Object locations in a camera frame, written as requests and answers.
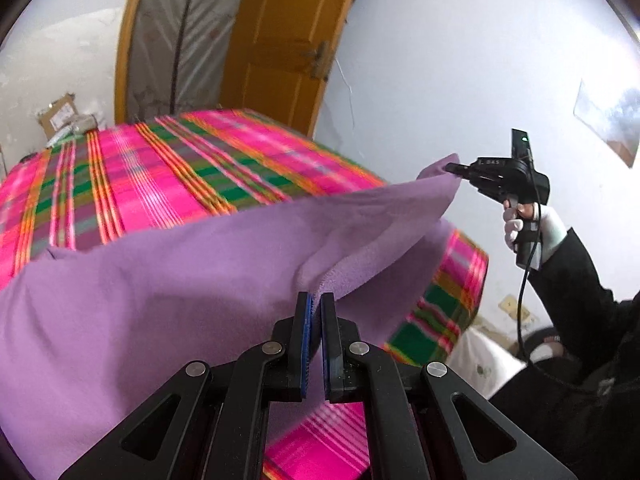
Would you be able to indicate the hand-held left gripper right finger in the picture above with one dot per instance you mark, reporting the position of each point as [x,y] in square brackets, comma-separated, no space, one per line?
[329,350]

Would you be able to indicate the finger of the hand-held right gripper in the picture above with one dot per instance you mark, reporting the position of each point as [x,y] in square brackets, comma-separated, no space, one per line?
[457,168]

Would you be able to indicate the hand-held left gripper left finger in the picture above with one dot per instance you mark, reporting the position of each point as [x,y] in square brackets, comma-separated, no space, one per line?
[301,350]

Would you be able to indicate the purple fleece garment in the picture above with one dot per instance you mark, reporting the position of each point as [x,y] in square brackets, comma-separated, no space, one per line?
[165,300]

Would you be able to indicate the person's right hand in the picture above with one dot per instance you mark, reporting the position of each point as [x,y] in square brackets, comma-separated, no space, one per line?
[550,230]

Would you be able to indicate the white pillow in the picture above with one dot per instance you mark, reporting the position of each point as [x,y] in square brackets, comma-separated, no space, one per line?
[480,365]

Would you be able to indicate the wooden door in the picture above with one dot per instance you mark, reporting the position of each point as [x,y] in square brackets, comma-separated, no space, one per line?
[285,35]

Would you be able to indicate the pink plaid blanket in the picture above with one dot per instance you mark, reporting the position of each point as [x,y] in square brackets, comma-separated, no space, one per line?
[165,170]

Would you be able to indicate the person's black clothing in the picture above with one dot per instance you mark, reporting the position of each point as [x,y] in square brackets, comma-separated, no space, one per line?
[575,435]

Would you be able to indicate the clear plastic door curtain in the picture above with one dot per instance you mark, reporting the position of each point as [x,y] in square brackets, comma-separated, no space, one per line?
[175,35]

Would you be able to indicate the labelled cardboard box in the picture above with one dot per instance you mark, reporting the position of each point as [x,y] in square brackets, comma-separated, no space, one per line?
[55,115]

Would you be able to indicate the reflective wall sheet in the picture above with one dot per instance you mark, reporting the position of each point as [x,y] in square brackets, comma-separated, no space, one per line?
[607,120]

